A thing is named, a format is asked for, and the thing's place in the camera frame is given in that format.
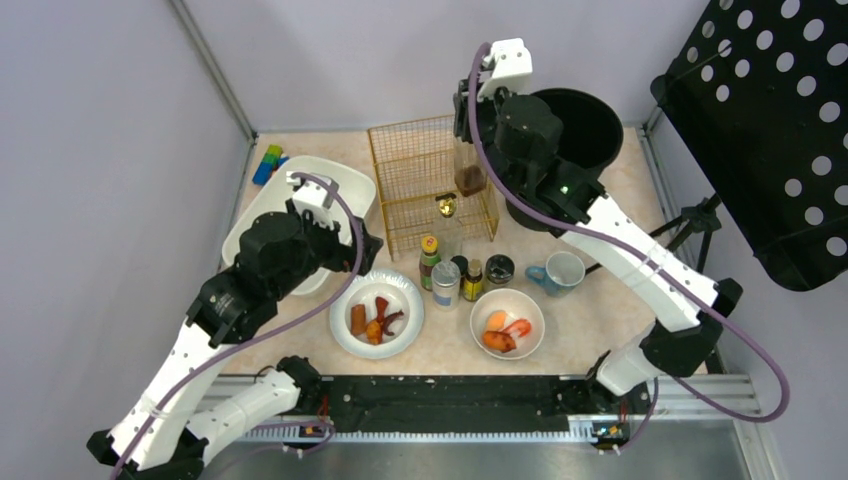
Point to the blue ceramic mug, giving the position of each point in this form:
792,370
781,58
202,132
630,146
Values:
561,273

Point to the dark sauce glass bottle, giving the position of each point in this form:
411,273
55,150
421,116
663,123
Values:
469,176

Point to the orange sausage piece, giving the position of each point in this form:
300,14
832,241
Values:
359,319

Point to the yellow cap sauce bottle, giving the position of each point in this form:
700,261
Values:
428,259

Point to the black tripod stand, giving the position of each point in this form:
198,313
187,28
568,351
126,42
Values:
698,219

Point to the silver lid white can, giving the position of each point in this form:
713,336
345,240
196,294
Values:
445,279

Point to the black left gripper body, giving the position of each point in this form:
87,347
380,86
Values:
361,248

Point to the clear gold-top oil bottle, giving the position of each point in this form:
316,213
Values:
447,227

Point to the brown fried toy food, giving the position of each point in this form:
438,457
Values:
499,341

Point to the toy shrimp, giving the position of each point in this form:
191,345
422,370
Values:
518,328

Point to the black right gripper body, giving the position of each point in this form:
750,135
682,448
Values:
463,105

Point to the black perforated panel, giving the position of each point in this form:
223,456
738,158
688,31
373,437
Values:
758,94

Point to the white bowl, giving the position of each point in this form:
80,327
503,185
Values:
517,305

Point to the orange toy food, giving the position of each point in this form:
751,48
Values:
496,321

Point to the small dark spice jar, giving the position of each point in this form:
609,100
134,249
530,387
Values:
461,262

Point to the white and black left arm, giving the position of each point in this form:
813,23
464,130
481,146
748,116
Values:
165,436

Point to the small yellow label bottle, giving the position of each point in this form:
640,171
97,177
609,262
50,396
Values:
473,281

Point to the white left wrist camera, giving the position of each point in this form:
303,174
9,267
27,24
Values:
309,195

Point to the red sausage piece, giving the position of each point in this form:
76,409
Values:
381,305

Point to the orange fried food piece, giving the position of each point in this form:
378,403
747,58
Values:
374,332

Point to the gold wire rack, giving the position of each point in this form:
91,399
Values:
414,163

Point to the dark octopus sausage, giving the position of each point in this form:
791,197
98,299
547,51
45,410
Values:
389,320

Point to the black lid round jar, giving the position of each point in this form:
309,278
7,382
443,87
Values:
499,271

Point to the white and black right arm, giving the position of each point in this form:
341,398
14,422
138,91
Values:
687,305

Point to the black trash bin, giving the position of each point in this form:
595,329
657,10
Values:
562,182

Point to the white paper plate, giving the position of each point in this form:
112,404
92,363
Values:
402,294

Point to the blue green toy blocks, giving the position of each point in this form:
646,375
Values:
272,160

